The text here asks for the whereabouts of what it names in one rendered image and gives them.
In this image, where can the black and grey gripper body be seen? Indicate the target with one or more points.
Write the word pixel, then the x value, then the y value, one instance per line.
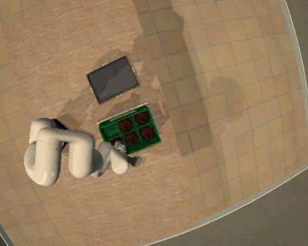
pixel 119 146

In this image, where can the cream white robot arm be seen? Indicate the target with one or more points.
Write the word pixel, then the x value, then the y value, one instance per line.
pixel 46 144

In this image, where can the dark green crate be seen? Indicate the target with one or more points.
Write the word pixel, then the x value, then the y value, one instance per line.
pixel 111 131

